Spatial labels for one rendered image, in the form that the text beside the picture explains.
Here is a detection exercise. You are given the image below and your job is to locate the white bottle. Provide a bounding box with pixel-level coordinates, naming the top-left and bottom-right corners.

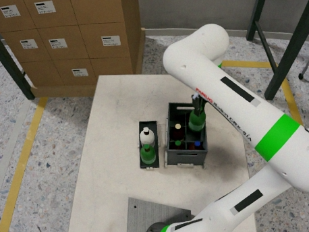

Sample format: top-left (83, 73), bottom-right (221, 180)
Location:
top-left (140, 127), bottom-right (155, 147)

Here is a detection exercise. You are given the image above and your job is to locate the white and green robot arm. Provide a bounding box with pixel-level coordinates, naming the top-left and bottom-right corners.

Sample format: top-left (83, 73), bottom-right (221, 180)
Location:
top-left (146, 24), bottom-right (309, 232)

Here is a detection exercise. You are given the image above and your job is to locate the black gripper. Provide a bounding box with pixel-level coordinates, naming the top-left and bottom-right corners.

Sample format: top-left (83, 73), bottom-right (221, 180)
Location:
top-left (191, 93), bottom-right (208, 117)

